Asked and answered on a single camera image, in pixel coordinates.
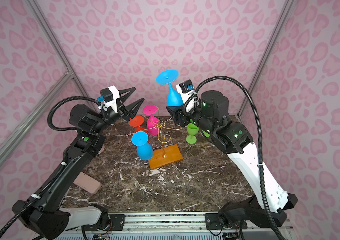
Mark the pink sponge block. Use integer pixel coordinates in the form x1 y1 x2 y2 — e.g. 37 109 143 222
73 172 102 195

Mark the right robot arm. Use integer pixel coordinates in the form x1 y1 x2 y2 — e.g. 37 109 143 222
166 91 271 228

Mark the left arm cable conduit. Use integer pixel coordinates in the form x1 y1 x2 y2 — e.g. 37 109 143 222
0 95 110 240

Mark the diagonal aluminium frame bar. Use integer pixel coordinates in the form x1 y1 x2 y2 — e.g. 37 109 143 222
0 72 72 167

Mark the red wine glass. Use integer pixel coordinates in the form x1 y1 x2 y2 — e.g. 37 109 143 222
128 116 150 147

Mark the gold wire glass rack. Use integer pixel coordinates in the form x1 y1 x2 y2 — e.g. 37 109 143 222
144 108 181 148

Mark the pink pen holder cup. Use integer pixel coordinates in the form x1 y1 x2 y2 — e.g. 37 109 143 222
98 145 105 155

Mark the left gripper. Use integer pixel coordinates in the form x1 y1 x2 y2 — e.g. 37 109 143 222
93 88 143 137

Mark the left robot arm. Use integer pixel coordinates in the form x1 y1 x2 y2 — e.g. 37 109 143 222
0 86 144 240

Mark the green wine glass front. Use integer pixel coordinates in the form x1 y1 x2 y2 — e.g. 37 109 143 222
186 123 199 144

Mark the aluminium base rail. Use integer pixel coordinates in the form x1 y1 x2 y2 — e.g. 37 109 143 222
33 210 297 240

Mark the blue wine glass front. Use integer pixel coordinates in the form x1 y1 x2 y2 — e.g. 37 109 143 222
156 70 184 107

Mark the magenta wine glass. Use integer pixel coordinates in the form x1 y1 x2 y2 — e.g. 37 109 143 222
142 105 159 136

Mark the wooden rack base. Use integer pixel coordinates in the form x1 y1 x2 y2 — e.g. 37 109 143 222
148 145 183 170

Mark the blue wine glass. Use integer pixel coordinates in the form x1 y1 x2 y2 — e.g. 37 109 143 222
156 70 184 107
131 132 153 161

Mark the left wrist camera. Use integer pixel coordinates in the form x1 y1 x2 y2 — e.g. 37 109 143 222
97 86 120 113

